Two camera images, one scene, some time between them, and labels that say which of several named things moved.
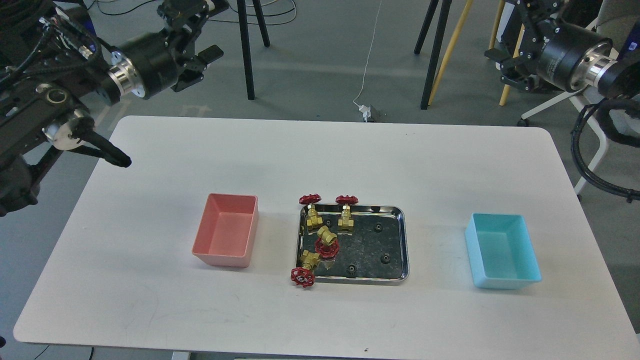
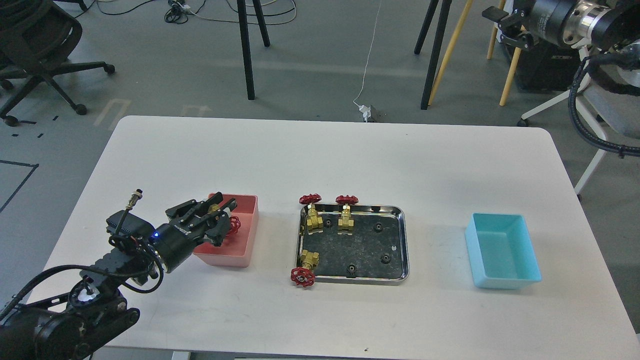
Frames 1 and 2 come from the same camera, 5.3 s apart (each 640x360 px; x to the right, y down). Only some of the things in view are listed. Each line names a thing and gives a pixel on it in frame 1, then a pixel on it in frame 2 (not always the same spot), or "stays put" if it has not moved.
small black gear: [385, 259] stays put
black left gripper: [146, 66] → [172, 242]
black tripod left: [245, 33] stays put
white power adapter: [366, 112] stays put
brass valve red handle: [326, 245] → [235, 223]
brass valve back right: [346, 223] stays put
